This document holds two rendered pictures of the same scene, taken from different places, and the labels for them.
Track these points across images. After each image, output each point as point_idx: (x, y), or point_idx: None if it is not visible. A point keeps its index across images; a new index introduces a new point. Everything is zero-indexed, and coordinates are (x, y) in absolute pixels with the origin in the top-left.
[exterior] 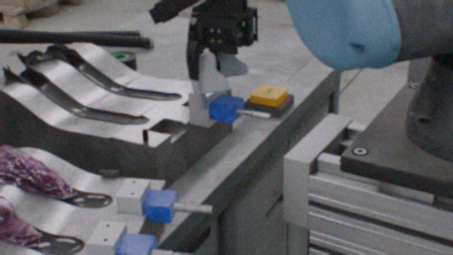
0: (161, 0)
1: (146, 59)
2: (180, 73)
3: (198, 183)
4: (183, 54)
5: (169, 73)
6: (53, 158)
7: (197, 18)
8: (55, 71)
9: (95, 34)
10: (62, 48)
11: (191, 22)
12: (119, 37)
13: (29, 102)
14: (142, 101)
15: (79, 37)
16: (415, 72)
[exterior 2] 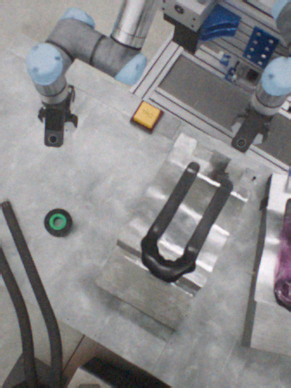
0: (246, 142)
1: (36, 205)
2: (74, 176)
3: (242, 163)
4: (29, 174)
5: (72, 184)
6: (269, 228)
7: (267, 123)
8: (175, 241)
9: (21, 243)
10: (143, 241)
11: (268, 127)
12: (16, 224)
13: (215, 251)
14: (195, 186)
15: (30, 256)
16: (199, 24)
